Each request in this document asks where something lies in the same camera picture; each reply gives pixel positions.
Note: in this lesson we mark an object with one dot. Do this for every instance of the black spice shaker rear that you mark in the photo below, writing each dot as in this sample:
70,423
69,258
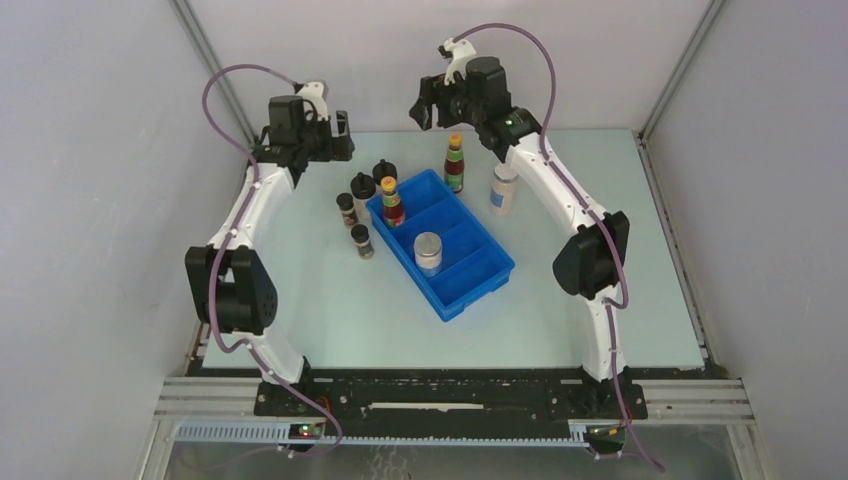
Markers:
345,203

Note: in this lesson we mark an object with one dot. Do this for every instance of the black spice shaker front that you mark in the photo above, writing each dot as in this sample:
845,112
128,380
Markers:
362,240

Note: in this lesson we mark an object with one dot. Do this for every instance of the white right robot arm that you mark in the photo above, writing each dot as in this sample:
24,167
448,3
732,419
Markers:
590,264

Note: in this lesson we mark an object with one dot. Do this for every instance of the peppercorn jar blue label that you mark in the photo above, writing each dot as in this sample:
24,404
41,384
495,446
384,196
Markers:
503,189

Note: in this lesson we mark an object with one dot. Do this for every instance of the black-lid spout jar front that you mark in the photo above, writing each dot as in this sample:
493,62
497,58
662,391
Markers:
363,189

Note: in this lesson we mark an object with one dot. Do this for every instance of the black spice shaker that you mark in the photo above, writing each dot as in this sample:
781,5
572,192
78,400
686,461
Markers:
362,240
345,203

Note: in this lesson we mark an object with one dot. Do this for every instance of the peppercorn jar silver lid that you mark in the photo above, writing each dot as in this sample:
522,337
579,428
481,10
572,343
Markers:
428,252

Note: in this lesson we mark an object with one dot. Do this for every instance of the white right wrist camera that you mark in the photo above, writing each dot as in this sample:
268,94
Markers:
458,53

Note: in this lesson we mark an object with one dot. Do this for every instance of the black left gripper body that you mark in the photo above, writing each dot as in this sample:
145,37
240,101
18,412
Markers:
316,139

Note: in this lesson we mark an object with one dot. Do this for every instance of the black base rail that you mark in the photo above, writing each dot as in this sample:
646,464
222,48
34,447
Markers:
455,404

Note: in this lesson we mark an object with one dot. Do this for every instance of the short yellow-cap sauce bottle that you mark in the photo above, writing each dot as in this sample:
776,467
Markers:
393,208

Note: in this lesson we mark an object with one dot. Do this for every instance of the black-lid spout jar rear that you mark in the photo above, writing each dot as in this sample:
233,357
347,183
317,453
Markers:
383,168

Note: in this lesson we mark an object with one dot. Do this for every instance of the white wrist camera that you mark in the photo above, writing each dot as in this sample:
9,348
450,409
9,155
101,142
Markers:
458,53
313,93

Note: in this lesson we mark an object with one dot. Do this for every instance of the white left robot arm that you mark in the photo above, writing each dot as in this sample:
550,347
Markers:
231,288

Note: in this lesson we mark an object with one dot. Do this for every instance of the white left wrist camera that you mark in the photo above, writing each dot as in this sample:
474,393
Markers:
313,93

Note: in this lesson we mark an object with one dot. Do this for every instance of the blue divided plastic bin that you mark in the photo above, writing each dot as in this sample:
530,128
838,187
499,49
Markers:
473,263

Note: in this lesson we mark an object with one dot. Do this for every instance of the black-lid spout jar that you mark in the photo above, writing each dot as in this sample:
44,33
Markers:
383,168
363,189

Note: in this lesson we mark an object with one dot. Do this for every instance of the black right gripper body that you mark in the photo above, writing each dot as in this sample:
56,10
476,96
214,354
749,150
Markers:
455,105

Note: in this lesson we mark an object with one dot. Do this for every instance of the tall green-label sauce bottle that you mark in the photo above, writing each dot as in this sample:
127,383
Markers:
454,164

